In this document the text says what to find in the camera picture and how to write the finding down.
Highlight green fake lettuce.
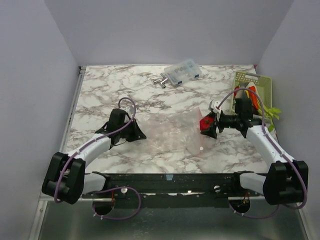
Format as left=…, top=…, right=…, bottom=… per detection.
left=257, top=107, right=282, bottom=133

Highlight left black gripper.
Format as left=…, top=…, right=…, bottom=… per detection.
left=118, top=118, right=147, bottom=143

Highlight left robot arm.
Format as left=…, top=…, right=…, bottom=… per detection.
left=41, top=108, right=147, bottom=204

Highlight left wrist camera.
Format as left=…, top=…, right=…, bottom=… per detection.
left=129, top=107, right=135, bottom=114

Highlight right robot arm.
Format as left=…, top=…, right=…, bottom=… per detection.
left=199, top=98, right=309, bottom=206

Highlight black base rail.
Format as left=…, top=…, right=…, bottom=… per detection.
left=78, top=173, right=259, bottom=213

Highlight blue tape piece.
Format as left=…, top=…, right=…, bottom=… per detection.
left=165, top=174, right=174, bottom=181

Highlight orange fake carrot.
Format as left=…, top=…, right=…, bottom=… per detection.
left=246, top=86, right=259, bottom=110

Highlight red fake tomato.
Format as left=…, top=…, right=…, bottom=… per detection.
left=199, top=116, right=215, bottom=132

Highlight clear zip top bag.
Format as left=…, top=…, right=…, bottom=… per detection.
left=139, top=107, right=205, bottom=156

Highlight red fake chili pepper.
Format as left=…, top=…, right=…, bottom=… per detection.
left=233, top=85, right=240, bottom=98

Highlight chrome metal faucet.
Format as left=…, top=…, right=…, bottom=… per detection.
left=152, top=73, right=169, bottom=89

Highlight grey fake fish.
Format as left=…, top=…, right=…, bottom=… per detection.
left=235, top=82, right=249, bottom=99

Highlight clear plastic screw box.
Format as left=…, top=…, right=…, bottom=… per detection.
left=164, top=59, right=202, bottom=86

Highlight green plastic basket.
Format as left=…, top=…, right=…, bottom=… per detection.
left=232, top=71, right=273, bottom=108

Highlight aluminium frame rail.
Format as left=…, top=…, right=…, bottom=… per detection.
left=28, top=66, right=87, bottom=240

